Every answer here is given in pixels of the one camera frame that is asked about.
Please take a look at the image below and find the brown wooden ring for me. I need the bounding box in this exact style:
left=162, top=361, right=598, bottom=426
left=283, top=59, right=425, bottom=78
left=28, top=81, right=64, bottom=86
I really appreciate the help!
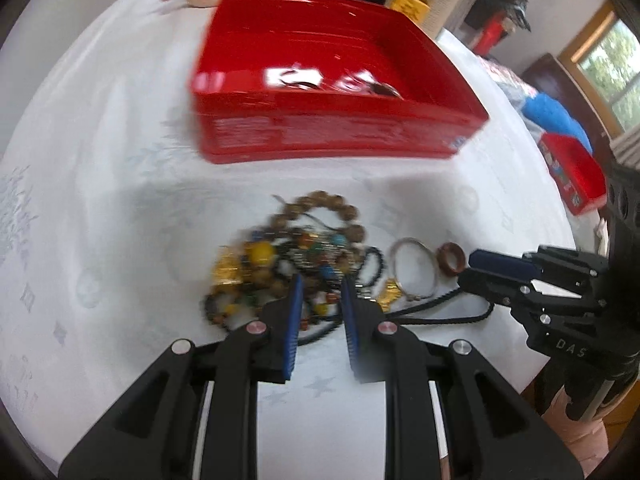
left=435, top=242, right=467, bottom=277

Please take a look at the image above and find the gold pendant with black cord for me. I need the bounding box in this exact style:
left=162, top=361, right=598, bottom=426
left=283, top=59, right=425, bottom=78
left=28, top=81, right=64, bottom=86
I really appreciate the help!
left=377, top=280, right=496, bottom=328

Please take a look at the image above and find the gold charm bead bracelet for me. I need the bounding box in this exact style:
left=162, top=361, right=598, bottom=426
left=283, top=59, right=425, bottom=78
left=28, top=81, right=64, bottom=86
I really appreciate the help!
left=202, top=245, right=261, bottom=328

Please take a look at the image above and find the silver bangle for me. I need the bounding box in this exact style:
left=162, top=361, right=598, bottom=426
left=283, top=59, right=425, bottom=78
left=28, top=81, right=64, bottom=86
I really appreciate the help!
left=389, top=237, right=437, bottom=301

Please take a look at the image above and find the silver chain necklace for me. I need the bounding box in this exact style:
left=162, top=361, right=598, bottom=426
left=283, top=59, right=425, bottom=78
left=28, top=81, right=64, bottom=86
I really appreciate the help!
left=280, top=67, right=371, bottom=93

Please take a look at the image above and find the person's right forearm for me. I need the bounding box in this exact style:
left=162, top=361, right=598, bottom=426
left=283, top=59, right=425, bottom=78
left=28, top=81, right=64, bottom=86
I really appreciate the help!
left=542, top=385, right=608, bottom=461

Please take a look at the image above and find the black bead necklace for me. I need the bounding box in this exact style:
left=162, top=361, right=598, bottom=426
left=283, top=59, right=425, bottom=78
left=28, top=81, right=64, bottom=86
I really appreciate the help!
left=350, top=246, right=388, bottom=293

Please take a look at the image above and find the dark wooden headboard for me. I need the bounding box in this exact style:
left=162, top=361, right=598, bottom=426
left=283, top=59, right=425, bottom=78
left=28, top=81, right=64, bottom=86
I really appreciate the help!
left=520, top=52, right=616, bottom=146

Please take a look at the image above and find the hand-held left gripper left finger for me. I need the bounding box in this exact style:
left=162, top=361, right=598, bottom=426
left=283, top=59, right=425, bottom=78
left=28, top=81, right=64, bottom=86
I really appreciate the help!
left=59, top=274, right=306, bottom=480

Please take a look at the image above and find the brown wooden bead bracelet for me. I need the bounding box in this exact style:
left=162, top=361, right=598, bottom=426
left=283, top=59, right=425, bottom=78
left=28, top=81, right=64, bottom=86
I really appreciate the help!
left=270, top=191, right=368, bottom=261

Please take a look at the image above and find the small wooden framed window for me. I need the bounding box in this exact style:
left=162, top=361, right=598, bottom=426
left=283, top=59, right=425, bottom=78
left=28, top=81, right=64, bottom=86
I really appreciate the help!
left=557, top=0, right=640, bottom=136

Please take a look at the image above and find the pink floral bedding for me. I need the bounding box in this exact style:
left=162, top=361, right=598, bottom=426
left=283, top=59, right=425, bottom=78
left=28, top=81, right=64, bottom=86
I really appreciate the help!
left=480, top=55, right=538, bottom=106

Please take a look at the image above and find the red rectangular box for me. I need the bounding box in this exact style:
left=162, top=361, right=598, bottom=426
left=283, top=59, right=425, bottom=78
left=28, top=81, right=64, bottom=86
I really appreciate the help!
left=190, top=0, right=490, bottom=165

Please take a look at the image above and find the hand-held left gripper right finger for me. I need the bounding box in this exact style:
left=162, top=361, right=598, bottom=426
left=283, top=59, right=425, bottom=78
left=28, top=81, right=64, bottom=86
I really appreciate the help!
left=340, top=277, right=586, bottom=480

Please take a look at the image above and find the small red box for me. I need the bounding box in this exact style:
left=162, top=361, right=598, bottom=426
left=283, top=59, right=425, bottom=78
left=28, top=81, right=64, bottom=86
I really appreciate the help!
left=540, top=132, right=608, bottom=216

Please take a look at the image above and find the multicoloured bead bracelet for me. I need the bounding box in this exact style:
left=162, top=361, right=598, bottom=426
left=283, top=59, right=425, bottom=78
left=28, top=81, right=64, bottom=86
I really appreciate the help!
left=280, top=230, right=351, bottom=321

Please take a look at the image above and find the blue cloth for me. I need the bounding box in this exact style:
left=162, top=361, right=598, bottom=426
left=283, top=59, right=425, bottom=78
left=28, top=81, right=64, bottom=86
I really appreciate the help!
left=522, top=92, right=593, bottom=153

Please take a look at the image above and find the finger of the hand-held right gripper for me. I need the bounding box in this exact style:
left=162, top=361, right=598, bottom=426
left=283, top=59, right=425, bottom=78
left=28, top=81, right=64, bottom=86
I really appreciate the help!
left=457, top=269, right=603, bottom=331
left=468, top=245, right=608, bottom=291

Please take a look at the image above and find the dark coat rack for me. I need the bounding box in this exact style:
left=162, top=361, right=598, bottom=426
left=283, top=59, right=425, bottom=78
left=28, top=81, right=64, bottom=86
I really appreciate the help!
left=462, top=0, right=541, bottom=56

